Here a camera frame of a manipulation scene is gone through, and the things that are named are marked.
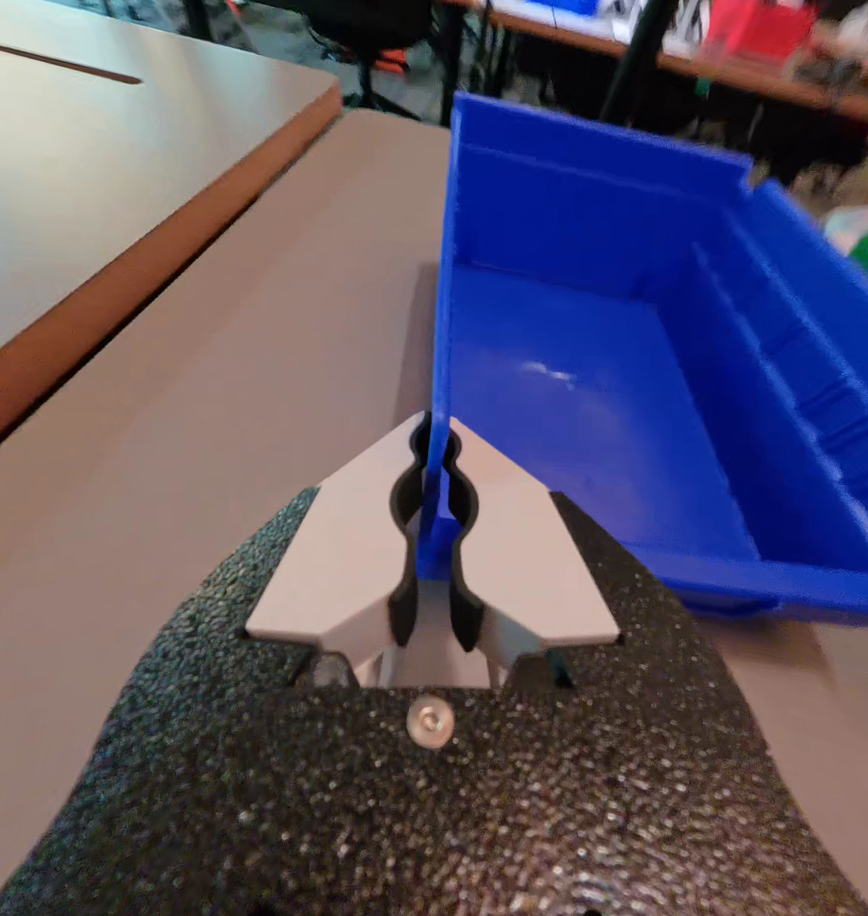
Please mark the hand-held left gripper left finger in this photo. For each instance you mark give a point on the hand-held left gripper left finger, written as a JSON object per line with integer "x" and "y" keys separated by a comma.
{"x": 333, "y": 572}

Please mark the wooden office table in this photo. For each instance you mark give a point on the wooden office table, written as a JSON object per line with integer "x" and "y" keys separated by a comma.
{"x": 763, "y": 82}

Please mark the black office chair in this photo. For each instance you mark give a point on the black office chair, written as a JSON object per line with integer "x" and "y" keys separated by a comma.
{"x": 366, "y": 28}

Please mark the black metal pole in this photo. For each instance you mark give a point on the black metal pole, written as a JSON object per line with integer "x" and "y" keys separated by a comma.
{"x": 641, "y": 57}

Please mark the red storage bin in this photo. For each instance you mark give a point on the red storage bin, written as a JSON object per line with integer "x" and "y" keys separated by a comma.
{"x": 759, "y": 28}

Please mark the blue plastic bin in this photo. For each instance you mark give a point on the blue plastic bin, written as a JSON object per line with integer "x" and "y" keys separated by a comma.
{"x": 584, "y": 393}

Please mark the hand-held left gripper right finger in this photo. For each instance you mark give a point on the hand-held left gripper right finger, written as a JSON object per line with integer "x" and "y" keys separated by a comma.
{"x": 534, "y": 572}

